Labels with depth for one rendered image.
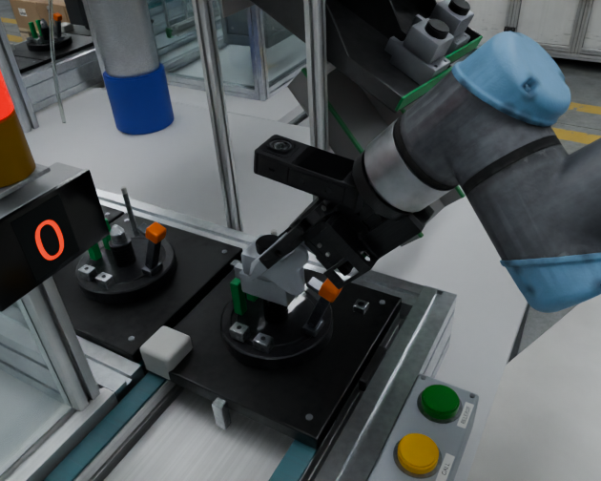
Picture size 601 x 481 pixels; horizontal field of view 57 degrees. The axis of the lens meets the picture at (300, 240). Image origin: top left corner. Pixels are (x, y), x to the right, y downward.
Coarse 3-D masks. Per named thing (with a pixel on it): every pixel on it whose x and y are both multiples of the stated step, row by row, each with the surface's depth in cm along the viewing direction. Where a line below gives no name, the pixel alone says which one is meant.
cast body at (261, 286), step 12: (264, 240) 62; (276, 240) 62; (252, 252) 62; (240, 264) 67; (240, 276) 64; (252, 288) 64; (264, 288) 63; (276, 288) 62; (276, 300) 63; (288, 300) 63
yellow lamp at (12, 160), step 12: (0, 120) 41; (12, 120) 42; (0, 132) 41; (12, 132) 42; (0, 144) 41; (12, 144) 42; (24, 144) 43; (0, 156) 41; (12, 156) 42; (24, 156) 43; (0, 168) 42; (12, 168) 42; (24, 168) 43; (0, 180) 42; (12, 180) 43
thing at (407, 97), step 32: (256, 0) 73; (288, 0) 70; (352, 0) 79; (384, 0) 75; (352, 32) 76; (384, 32) 78; (352, 64) 68; (384, 64) 73; (384, 96) 68; (416, 96) 70
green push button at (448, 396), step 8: (424, 392) 60; (432, 392) 60; (440, 392) 60; (448, 392) 60; (424, 400) 59; (432, 400) 59; (440, 400) 59; (448, 400) 59; (456, 400) 59; (424, 408) 59; (432, 408) 58; (440, 408) 58; (448, 408) 58; (456, 408) 58; (432, 416) 59; (440, 416) 58; (448, 416) 58
